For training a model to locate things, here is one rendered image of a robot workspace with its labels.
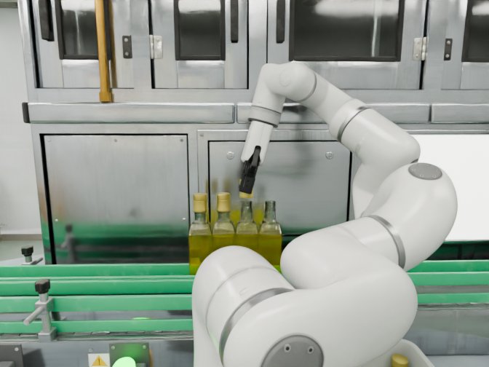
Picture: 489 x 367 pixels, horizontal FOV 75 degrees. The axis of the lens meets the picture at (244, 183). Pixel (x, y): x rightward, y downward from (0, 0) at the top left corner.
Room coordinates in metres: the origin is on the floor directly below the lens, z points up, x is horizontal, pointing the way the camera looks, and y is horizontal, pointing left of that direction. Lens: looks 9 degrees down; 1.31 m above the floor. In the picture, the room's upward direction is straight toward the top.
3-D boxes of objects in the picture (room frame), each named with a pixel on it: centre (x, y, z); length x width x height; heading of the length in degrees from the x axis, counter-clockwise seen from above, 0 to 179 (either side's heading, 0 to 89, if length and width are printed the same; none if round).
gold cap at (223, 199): (0.78, 0.05, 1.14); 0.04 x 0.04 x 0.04
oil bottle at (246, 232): (0.78, -0.01, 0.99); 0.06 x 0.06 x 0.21; 2
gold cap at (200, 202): (0.77, 0.11, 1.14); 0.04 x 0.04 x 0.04
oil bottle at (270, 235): (0.78, -0.06, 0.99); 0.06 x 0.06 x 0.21; 1
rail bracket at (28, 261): (0.84, 0.58, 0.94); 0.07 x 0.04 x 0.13; 2
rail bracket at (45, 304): (0.60, 0.41, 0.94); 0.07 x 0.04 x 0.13; 2
